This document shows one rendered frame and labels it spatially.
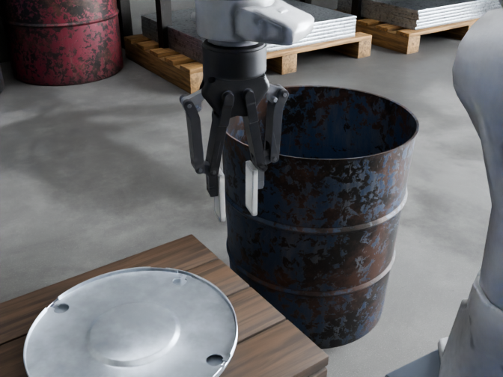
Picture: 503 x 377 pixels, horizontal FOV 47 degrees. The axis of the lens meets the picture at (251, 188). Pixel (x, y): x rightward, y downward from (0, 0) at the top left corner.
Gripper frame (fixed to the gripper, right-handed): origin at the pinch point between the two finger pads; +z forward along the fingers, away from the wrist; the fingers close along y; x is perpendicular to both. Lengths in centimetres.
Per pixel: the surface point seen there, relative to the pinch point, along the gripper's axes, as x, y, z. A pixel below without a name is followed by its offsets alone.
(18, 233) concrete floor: -93, 38, 58
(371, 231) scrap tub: -20.0, -34.9, 26.2
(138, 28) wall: -307, -33, 53
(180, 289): -6.1, 7.1, 19.3
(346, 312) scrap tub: -20, -31, 46
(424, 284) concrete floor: -33, -62, 57
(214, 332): 4.7, 4.7, 19.2
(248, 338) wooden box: 5.2, -0.1, 21.4
